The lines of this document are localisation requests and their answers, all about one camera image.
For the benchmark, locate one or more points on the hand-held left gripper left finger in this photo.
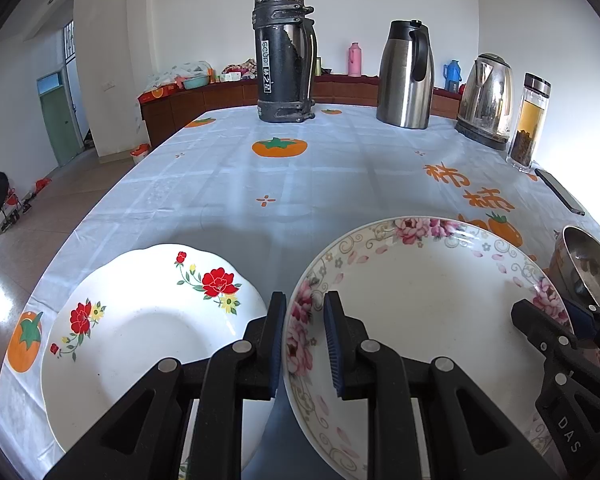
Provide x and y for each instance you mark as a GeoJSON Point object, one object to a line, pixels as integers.
{"type": "Point", "coordinates": [278, 340]}

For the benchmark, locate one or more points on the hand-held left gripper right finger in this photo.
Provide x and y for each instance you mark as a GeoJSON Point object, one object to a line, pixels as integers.
{"type": "Point", "coordinates": [332, 345]}

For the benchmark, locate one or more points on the stainless steel bowl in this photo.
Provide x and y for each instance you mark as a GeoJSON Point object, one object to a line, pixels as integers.
{"type": "Point", "coordinates": [585, 260]}

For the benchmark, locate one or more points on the white plate with pink flowers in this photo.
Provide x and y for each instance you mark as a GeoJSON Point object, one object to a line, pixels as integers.
{"type": "Point", "coordinates": [430, 310]}

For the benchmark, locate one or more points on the white plate with red flowers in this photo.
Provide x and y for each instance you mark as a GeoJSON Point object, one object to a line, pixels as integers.
{"type": "Point", "coordinates": [145, 320]}

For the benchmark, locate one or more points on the black smartphone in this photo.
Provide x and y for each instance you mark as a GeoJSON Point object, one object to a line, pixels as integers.
{"type": "Point", "coordinates": [560, 192]}

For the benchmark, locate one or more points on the white tablecloth with orange print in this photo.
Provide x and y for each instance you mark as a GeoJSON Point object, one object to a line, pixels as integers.
{"type": "Point", "coordinates": [330, 185]}

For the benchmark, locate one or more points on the glass tea bottle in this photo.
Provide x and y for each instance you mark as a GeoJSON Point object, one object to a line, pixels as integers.
{"type": "Point", "coordinates": [527, 125]}

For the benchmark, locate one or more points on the orange and white bag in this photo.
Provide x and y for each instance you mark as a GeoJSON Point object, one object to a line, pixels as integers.
{"type": "Point", "coordinates": [141, 154]}

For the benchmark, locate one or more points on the stainless steel electric kettle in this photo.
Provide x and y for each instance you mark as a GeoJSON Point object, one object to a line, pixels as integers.
{"type": "Point", "coordinates": [485, 95]}

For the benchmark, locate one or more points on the brown wooden cabinet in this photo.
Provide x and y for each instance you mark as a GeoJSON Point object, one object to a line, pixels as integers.
{"type": "Point", "coordinates": [220, 95]}

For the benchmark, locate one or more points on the blue thermos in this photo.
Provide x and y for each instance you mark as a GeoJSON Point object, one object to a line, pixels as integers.
{"type": "Point", "coordinates": [451, 76]}

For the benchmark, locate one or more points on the black thermos flask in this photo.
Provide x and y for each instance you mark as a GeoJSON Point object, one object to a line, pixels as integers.
{"type": "Point", "coordinates": [280, 75]}

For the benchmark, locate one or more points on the small white box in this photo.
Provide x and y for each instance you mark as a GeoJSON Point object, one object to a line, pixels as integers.
{"type": "Point", "coordinates": [230, 77]}

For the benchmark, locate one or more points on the teal plastic basin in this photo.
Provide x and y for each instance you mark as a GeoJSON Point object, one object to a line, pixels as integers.
{"type": "Point", "coordinates": [196, 82]}

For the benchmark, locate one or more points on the orange cardboard box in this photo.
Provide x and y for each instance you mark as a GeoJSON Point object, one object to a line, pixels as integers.
{"type": "Point", "coordinates": [157, 94]}

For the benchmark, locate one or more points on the colourful cloth pile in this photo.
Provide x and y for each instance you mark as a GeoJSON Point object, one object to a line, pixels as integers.
{"type": "Point", "coordinates": [240, 67]}

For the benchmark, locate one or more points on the red item on floor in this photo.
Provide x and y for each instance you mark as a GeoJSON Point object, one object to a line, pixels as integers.
{"type": "Point", "coordinates": [42, 185]}

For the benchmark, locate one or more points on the pink thermos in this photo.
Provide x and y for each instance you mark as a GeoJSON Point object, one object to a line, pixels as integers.
{"type": "Point", "coordinates": [355, 60]}

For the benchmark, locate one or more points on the green door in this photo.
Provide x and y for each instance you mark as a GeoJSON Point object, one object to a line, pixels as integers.
{"type": "Point", "coordinates": [60, 125]}

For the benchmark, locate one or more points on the barred window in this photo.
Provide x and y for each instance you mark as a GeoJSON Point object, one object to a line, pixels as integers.
{"type": "Point", "coordinates": [69, 40]}

